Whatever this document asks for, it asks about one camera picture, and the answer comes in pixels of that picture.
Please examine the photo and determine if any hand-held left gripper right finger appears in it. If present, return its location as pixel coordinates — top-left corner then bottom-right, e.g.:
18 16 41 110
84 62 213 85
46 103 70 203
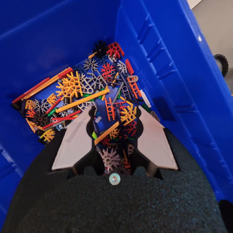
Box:
134 106 179 170

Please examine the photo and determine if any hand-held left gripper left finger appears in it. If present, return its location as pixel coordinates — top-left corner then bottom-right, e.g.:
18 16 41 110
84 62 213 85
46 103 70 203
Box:
51 106 98 170

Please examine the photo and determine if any pile of colourful toy pieces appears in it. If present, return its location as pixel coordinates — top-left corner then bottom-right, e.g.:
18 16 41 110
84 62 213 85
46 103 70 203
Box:
11 40 160 175

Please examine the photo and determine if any blue plastic bin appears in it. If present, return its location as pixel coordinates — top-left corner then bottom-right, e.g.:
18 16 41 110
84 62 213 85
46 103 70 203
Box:
0 0 233 221

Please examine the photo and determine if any grey toy wheel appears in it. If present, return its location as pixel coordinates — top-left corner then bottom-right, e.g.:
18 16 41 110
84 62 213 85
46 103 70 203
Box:
214 54 229 78

